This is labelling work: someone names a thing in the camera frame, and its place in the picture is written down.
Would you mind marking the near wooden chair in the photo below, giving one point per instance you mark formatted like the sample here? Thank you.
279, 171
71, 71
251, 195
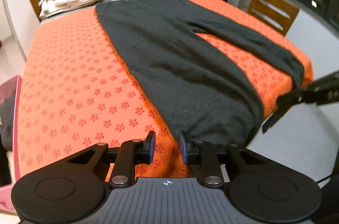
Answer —
278, 14

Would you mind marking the orange floral table mat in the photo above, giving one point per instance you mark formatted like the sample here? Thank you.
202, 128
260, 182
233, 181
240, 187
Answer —
76, 92

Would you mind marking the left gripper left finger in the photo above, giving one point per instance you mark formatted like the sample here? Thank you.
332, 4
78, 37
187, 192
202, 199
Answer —
130, 154

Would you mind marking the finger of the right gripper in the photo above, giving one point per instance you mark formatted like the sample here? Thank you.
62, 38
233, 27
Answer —
326, 83
285, 102

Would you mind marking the dark grey sweatpants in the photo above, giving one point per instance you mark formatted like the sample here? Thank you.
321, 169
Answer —
195, 87

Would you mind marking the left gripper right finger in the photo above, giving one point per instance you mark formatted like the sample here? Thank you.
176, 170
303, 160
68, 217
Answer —
204, 155

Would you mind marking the purple laundry basket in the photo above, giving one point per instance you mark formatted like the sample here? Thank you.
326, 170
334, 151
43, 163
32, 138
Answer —
10, 92

